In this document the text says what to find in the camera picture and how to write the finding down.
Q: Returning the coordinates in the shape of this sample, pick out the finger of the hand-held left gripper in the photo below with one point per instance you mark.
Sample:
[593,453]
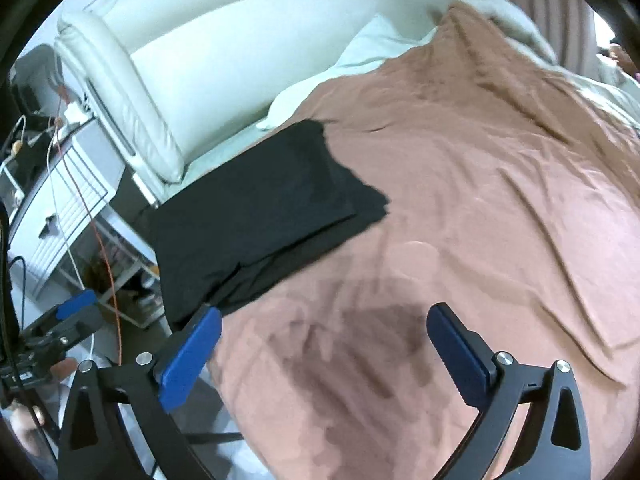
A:
[75,304]

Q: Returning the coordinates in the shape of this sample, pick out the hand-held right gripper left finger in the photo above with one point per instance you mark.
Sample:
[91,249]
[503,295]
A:
[192,360]

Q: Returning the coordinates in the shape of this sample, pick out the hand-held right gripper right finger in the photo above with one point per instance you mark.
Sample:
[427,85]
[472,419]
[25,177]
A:
[457,355]

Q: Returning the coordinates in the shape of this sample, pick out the black jacket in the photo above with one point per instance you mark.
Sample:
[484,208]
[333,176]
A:
[260,220]

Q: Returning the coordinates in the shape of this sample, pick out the person's left hand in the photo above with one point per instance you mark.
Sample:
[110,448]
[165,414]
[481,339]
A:
[30,427]

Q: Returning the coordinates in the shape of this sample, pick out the white drawer cabinet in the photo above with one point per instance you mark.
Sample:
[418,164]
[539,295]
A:
[65,195]

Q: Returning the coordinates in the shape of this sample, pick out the brown blanket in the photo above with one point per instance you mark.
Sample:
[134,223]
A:
[450,210]

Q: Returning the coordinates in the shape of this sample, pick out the cream padded headboard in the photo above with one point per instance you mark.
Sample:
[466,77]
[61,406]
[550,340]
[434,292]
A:
[200,60]

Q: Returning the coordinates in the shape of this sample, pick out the light green pillow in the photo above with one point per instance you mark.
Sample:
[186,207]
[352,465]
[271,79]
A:
[360,50]

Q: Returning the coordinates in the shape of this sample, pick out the grey plush toy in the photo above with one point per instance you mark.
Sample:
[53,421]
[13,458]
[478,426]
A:
[505,15]

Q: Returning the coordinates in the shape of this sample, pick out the pink curtain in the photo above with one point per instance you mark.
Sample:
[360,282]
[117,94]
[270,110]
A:
[540,0]

